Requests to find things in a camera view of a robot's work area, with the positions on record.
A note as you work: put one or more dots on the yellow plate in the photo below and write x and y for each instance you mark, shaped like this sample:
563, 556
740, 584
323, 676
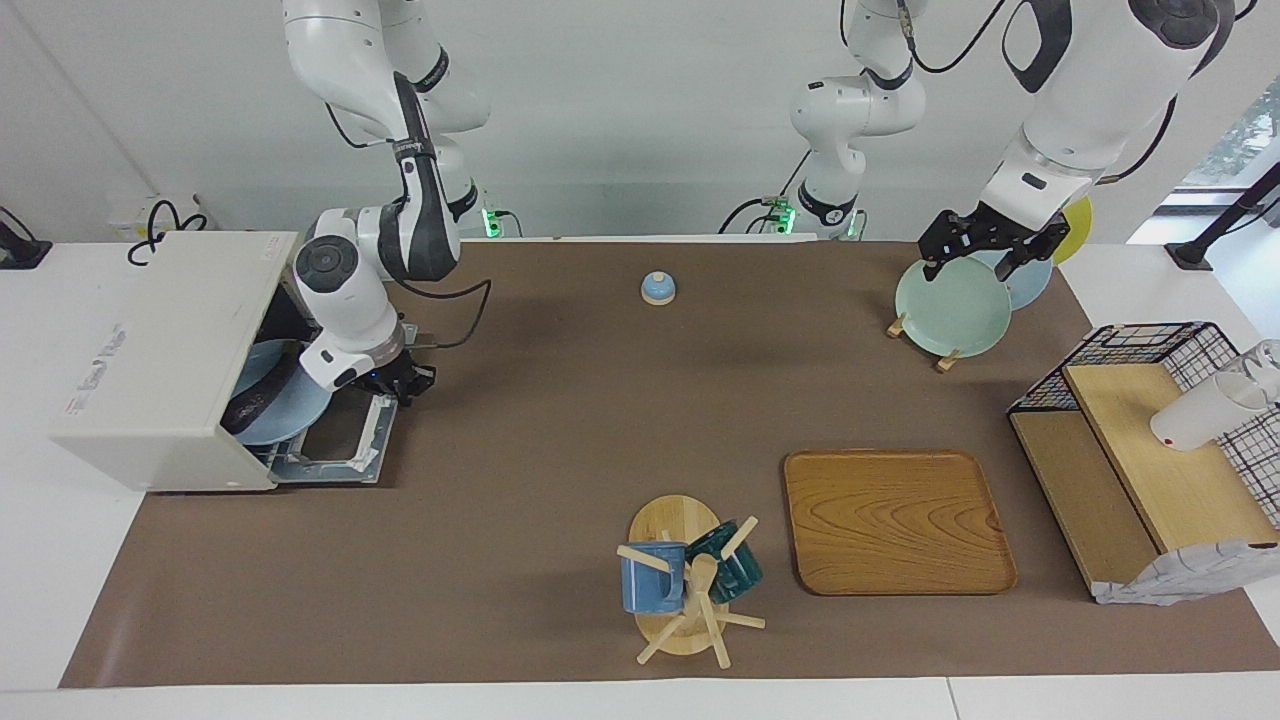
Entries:
1078, 225

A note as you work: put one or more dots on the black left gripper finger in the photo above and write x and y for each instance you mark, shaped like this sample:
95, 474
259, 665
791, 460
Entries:
932, 265
1015, 262

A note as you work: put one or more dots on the wooden mug tree stand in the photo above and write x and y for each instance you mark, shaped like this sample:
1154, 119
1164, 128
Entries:
670, 520

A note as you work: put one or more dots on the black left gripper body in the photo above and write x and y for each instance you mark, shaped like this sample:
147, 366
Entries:
990, 230

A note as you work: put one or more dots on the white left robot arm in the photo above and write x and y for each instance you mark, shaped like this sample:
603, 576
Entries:
1090, 100

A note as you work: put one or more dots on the black table clamp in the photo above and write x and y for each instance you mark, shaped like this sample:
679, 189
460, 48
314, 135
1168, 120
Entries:
20, 250

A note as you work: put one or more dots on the pale green plate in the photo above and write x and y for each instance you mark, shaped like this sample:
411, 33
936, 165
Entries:
950, 310

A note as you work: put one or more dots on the light blue round plate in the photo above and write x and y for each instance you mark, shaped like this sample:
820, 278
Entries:
1035, 285
295, 415

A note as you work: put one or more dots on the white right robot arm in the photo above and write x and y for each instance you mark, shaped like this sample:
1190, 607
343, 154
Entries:
340, 290

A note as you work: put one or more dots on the cream toaster oven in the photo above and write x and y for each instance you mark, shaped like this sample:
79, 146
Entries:
150, 350

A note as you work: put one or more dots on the clear glass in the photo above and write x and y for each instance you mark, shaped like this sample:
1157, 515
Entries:
1268, 355

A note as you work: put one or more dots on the brown table mat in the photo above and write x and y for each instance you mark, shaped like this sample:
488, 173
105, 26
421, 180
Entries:
560, 420

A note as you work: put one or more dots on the dark purple eggplant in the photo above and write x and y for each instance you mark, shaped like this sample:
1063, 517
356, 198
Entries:
255, 400

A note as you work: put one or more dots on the grey white patterned cloth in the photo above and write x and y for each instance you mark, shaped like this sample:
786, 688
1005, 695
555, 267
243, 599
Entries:
1180, 578

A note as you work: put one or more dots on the white cup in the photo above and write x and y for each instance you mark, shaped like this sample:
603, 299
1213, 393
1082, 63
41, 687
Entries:
1200, 415

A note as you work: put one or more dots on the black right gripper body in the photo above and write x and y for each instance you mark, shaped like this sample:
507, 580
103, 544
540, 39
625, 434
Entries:
405, 375

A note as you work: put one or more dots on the blue mug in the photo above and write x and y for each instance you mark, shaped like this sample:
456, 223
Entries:
650, 585

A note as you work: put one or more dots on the white wall socket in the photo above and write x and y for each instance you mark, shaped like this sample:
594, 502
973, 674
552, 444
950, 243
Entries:
125, 215

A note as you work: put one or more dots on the black stand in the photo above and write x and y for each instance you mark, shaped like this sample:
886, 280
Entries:
1190, 255

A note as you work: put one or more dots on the wooden serving tray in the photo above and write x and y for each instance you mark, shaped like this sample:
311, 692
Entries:
895, 520

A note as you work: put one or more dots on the dark green mug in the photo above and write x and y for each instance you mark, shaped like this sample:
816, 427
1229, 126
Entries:
740, 575

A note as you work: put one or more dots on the wooden plate rack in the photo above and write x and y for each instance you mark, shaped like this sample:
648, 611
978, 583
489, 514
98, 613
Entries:
948, 362

